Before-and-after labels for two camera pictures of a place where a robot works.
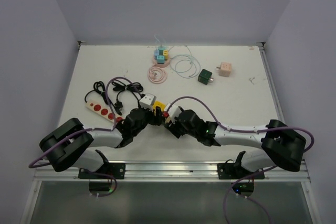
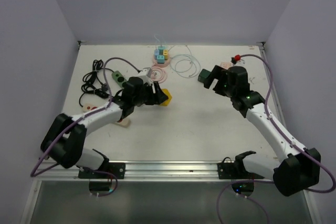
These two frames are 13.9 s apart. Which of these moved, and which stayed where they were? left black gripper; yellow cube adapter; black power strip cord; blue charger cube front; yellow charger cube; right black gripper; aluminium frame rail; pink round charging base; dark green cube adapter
Moved: right black gripper; left black gripper; yellow cube adapter; black power strip cord
Stayed: dark green cube adapter; blue charger cube front; pink round charging base; aluminium frame rail; yellow charger cube
